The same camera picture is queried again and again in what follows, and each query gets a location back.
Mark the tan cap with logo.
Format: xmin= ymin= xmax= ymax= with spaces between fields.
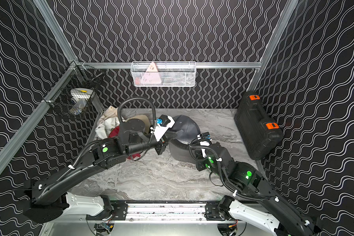
xmin=126 ymin=115 xmax=151 ymax=134

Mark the grey and red cap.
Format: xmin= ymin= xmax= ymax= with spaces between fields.
xmin=169 ymin=115 xmax=201 ymax=164

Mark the cream cap with text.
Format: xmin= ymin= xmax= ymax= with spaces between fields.
xmin=101 ymin=106 xmax=118 ymax=120

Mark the white cap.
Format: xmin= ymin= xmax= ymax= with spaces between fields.
xmin=95 ymin=116 xmax=120 ymax=139

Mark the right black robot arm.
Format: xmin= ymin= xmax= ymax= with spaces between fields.
xmin=189 ymin=139 xmax=322 ymax=236

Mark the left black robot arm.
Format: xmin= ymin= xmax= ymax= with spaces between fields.
xmin=23 ymin=97 xmax=175 ymax=223

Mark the black tool case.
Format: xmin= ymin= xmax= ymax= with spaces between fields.
xmin=234 ymin=91 xmax=283 ymax=160

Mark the pink triangle card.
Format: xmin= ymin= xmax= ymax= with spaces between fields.
xmin=140 ymin=62 xmax=162 ymax=86

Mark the aluminium back crossbar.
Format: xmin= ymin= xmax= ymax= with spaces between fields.
xmin=77 ymin=62 xmax=262 ymax=69

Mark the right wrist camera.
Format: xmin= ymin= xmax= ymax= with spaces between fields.
xmin=197 ymin=132 xmax=211 ymax=158

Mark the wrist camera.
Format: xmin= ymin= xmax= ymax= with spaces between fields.
xmin=153 ymin=115 xmax=175 ymax=141
xmin=197 ymin=132 xmax=211 ymax=158

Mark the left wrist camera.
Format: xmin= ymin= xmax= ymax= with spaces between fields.
xmin=153 ymin=115 xmax=175 ymax=141

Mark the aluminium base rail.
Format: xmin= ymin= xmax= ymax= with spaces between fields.
xmin=86 ymin=201 xmax=236 ymax=223

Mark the black wire basket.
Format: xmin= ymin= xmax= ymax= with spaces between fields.
xmin=45 ymin=65 xmax=104 ymax=120

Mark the aluminium left side rail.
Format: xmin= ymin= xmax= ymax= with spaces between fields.
xmin=0 ymin=62 xmax=77 ymax=175

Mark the aluminium frame post right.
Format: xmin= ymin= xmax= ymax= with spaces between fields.
xmin=247 ymin=0 xmax=299 ymax=91

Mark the aluminium frame post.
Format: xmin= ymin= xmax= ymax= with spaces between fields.
xmin=247 ymin=0 xmax=299 ymax=91
xmin=33 ymin=0 xmax=78 ymax=63

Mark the aluminium frame post left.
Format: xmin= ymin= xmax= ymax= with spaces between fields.
xmin=33 ymin=0 xmax=78 ymax=63

